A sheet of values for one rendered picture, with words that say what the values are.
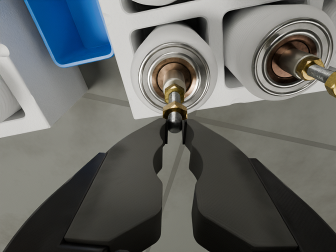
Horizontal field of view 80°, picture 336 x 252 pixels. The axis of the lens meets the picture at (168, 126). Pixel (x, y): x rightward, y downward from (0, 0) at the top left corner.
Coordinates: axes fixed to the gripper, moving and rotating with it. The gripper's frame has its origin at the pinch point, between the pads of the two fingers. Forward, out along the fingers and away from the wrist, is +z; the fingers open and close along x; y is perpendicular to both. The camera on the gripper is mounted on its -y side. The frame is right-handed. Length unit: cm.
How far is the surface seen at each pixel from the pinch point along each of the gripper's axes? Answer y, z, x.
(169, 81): -0.2, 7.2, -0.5
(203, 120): 18.9, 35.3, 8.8
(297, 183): 40, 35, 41
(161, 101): 3.0, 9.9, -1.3
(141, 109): 7.6, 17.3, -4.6
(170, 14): -5.4, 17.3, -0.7
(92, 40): 0.6, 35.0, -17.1
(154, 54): -2.0, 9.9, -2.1
